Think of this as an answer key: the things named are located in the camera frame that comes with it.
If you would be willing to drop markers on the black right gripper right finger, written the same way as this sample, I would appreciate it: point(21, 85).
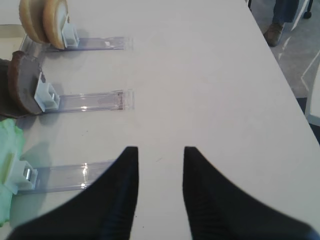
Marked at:
point(219, 210)

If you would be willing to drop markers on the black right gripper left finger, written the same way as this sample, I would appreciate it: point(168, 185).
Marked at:
point(103, 211)

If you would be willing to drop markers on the brown meat patty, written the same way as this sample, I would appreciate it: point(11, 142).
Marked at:
point(8, 107)
point(23, 75)

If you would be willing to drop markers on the standing green lettuce leaf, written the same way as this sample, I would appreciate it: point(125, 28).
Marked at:
point(11, 145)

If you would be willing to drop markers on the person's brown shoe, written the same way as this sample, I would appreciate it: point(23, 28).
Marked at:
point(273, 34)

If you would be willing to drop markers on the clear lettuce holder rail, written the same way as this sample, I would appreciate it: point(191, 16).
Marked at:
point(21, 178)

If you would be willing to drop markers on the clear patty holder rail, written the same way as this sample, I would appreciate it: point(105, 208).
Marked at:
point(50, 101)

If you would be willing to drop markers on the clear bread holder rail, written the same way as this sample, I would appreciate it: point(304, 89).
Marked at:
point(72, 42)

